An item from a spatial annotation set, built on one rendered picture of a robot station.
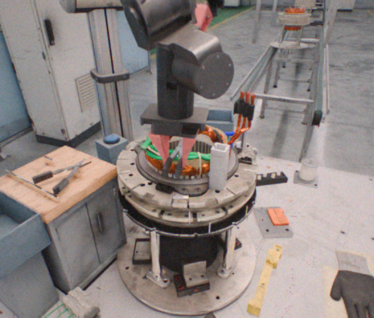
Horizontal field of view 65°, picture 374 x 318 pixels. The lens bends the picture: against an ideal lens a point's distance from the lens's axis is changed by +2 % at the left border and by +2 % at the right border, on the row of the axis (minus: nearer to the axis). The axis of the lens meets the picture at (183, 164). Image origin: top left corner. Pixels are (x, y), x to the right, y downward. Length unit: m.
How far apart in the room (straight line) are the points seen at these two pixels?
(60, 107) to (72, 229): 2.27
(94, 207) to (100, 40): 0.52
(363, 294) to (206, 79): 0.68
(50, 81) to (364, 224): 2.49
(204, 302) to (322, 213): 0.53
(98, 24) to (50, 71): 1.84
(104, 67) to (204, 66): 0.68
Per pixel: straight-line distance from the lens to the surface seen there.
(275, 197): 1.10
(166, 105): 0.44
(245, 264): 0.84
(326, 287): 0.89
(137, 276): 0.81
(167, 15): 0.40
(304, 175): 1.19
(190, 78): 0.36
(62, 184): 0.64
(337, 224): 1.07
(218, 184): 0.57
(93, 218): 0.74
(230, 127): 0.92
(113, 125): 1.07
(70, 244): 0.72
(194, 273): 0.76
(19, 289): 0.74
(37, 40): 2.79
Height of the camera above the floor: 1.45
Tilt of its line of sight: 33 degrees down
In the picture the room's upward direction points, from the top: straight up
